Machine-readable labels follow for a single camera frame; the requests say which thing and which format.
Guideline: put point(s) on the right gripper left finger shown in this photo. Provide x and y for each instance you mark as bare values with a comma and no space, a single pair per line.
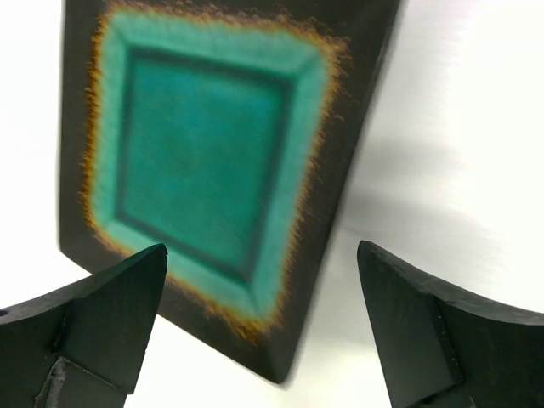
83,345

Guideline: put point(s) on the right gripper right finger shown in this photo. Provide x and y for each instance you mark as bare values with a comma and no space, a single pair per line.
443,346

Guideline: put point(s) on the black teal square plate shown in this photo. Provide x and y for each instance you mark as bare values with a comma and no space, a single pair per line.
225,131

